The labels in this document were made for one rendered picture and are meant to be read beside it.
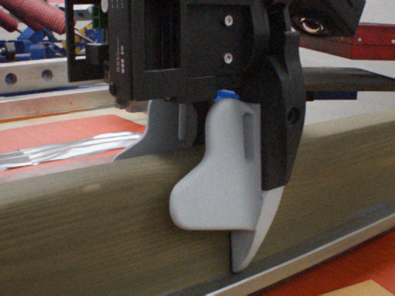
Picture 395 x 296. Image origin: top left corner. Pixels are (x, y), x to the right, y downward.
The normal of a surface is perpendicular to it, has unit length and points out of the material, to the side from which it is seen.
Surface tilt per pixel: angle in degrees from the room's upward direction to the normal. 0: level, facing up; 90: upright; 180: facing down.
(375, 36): 90
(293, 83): 77
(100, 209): 89
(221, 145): 84
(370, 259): 0
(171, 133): 95
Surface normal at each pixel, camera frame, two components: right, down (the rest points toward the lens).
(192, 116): -0.81, 0.16
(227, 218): 0.59, 0.12
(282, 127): -0.76, 0.42
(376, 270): 0.00, -0.96
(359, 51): 0.11, 0.27
